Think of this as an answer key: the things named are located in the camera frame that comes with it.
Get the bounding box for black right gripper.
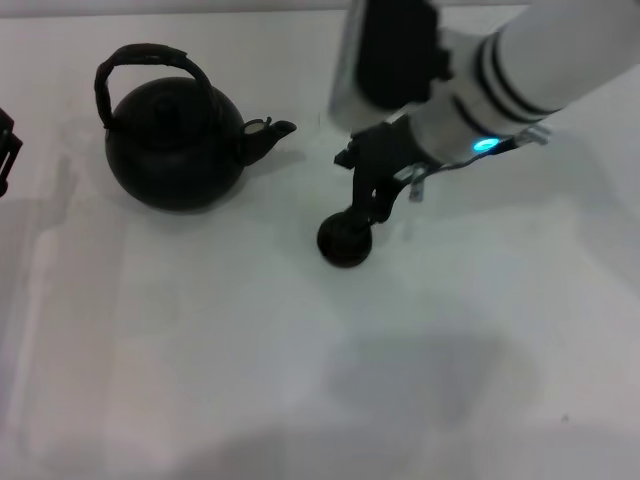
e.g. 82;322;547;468
333;116;427;232

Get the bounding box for black round teapot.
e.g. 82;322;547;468
93;42;298;215

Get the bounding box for small dark teacup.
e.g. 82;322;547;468
316;211;374;270

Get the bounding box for silver metal connector plug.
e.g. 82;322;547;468
517;123;552;147

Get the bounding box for grey right wrist cable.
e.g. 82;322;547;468
393;135;519;203

